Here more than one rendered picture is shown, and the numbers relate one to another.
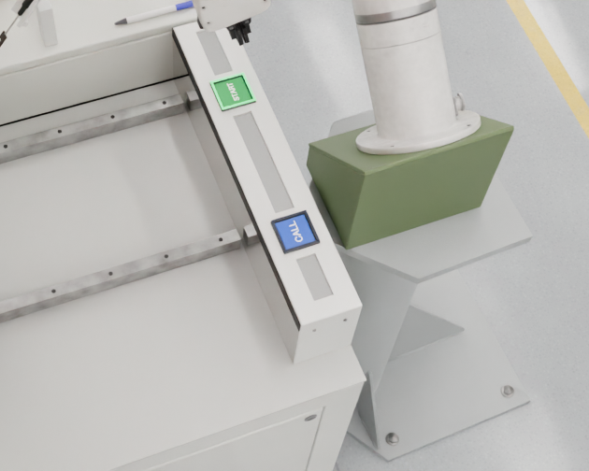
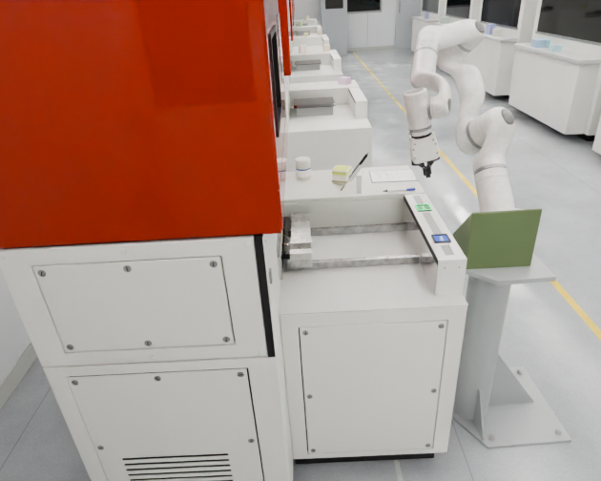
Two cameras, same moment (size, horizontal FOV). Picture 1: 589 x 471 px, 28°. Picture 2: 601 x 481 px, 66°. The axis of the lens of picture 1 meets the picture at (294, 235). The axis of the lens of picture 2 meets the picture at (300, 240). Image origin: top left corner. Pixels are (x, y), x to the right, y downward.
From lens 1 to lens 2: 0.99 m
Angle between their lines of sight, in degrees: 39
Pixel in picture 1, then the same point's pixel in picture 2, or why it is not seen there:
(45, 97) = (353, 217)
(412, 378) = (504, 415)
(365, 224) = (473, 252)
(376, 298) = (481, 322)
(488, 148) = (530, 219)
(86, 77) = (369, 211)
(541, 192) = (577, 359)
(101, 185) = (367, 242)
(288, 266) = (436, 246)
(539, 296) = (577, 399)
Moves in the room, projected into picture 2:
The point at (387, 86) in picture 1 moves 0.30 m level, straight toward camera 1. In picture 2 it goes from (485, 193) to (458, 226)
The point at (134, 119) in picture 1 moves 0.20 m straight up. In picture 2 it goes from (384, 227) to (385, 183)
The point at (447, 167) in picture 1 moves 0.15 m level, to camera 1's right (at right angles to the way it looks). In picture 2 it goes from (510, 225) to (559, 233)
